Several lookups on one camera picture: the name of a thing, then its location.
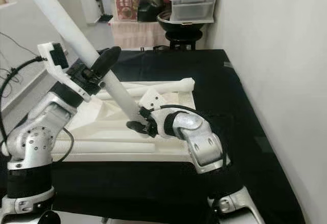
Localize red food print box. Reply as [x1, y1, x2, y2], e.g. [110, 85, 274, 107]
[112, 0, 141, 21]

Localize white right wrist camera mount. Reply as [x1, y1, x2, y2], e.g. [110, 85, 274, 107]
[139, 88, 167, 111]

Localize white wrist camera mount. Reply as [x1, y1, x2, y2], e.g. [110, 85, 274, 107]
[37, 42, 90, 102]
[139, 88, 167, 111]

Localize black round stool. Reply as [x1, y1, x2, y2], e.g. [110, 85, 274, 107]
[165, 29, 200, 51]

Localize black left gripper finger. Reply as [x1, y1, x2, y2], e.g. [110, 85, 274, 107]
[89, 46, 122, 82]

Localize white plastic children table top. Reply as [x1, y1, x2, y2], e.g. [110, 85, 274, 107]
[8, 78, 200, 163]

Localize clear plastic storage box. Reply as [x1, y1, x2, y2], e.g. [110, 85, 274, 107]
[170, 0, 218, 23]

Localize black cloth mat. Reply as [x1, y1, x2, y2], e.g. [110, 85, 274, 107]
[0, 49, 307, 224]

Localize long thin wall cable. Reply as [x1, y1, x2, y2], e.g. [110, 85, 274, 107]
[0, 31, 39, 59]

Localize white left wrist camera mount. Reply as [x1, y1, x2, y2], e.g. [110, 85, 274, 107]
[37, 42, 90, 102]

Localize black plastic bag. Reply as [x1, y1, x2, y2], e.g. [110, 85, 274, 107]
[137, 0, 172, 23]

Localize thin looped wall cable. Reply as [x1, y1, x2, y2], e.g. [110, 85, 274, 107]
[0, 66, 24, 86]

